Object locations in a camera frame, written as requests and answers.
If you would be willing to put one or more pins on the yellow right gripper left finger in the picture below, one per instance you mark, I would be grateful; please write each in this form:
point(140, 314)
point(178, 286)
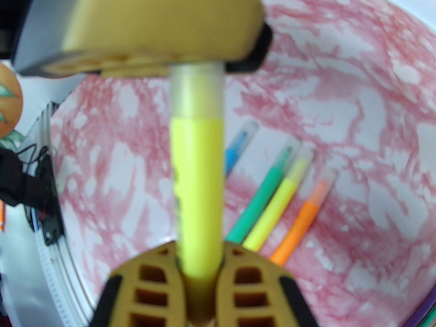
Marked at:
point(153, 291)

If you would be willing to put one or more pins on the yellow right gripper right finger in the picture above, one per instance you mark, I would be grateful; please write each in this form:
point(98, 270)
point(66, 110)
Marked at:
point(252, 291)

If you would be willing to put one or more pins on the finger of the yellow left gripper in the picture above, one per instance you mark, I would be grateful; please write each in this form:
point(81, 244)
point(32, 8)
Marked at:
point(163, 19)
point(255, 61)

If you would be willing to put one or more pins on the clear plastic pen cap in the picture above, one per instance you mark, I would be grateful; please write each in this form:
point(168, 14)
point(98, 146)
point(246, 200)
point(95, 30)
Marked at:
point(197, 90)

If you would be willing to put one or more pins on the orange marker pen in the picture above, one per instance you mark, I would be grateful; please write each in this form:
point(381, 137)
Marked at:
point(299, 220)

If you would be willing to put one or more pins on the yellow marker pen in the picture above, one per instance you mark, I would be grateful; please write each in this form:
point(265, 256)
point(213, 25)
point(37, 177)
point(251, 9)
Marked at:
point(197, 182)
point(276, 206)

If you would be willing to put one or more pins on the green marker pen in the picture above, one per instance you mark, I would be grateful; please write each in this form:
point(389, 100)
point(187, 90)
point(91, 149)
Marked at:
point(262, 196)
point(432, 321)

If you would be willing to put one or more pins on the blue marker pen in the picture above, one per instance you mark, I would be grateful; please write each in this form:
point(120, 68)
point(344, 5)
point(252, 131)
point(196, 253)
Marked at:
point(235, 157)

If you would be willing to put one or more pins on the purple marker pen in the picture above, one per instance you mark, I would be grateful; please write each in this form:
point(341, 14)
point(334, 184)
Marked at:
point(422, 315)

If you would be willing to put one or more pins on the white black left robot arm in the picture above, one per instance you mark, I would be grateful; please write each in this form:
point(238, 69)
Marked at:
point(20, 182)

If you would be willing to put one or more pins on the pink marbled plate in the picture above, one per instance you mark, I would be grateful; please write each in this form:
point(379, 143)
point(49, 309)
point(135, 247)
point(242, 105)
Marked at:
point(357, 114)

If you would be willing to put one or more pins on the aluminium mounting rail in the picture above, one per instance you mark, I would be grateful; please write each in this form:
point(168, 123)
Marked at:
point(58, 278)

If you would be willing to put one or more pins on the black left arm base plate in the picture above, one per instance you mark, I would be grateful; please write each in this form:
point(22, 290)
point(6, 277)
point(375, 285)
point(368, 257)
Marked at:
point(51, 228)

